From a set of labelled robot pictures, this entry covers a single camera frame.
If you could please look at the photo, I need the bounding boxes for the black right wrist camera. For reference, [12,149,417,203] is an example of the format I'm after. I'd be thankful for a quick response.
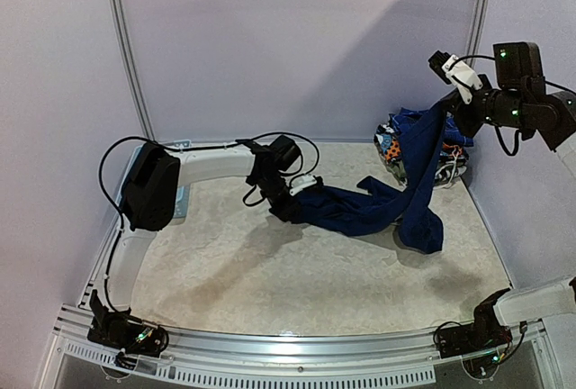
[492,41,544,90]

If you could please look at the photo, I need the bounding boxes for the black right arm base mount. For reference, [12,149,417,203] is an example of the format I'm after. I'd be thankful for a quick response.
[433,288,527,366]

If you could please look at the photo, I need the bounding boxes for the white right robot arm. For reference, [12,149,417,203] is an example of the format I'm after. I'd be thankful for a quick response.
[427,41,575,349]

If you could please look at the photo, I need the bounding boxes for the left aluminium corner post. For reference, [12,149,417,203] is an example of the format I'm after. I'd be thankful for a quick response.
[109,0,156,139]

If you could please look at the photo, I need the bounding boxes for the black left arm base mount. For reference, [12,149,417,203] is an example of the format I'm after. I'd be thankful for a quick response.
[87,290,169,357]

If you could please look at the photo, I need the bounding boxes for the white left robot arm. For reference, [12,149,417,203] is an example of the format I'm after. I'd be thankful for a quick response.
[103,133,322,312]

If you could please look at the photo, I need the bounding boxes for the aluminium corner post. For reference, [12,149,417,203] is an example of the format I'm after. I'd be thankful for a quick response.
[109,0,156,139]
[465,0,489,55]

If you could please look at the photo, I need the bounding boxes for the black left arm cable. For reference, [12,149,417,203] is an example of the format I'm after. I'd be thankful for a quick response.
[97,132,321,313]

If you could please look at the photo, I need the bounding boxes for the black white printed folded garment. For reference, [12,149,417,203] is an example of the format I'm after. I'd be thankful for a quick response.
[395,158,467,190]

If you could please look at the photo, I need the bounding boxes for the aluminium front frame rail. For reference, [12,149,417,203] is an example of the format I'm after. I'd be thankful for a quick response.
[36,305,563,388]

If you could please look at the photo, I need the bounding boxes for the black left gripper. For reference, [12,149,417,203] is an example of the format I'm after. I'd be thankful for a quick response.
[255,173,303,219]

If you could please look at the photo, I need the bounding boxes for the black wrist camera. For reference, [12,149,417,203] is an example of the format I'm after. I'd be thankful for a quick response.
[492,41,544,90]
[267,135,302,173]

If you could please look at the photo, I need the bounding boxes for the colourful patterned folded shorts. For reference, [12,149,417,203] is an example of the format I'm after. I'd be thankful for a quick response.
[373,124,403,167]

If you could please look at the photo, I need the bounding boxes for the navy cartoon print t-shirt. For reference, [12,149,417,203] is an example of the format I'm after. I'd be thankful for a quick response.
[289,103,446,254]

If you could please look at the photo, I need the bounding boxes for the light blue perforated plastic basket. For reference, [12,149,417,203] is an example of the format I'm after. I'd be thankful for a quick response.
[116,140,192,226]

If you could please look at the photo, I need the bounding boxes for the blue plaid flannel shirt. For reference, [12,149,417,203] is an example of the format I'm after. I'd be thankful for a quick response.
[389,108,473,148]

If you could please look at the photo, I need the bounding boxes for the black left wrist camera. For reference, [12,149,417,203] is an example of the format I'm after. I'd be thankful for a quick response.
[267,135,302,173]

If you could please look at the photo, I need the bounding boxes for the right aluminium corner post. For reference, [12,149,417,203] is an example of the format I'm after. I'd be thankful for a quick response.
[465,0,489,55]

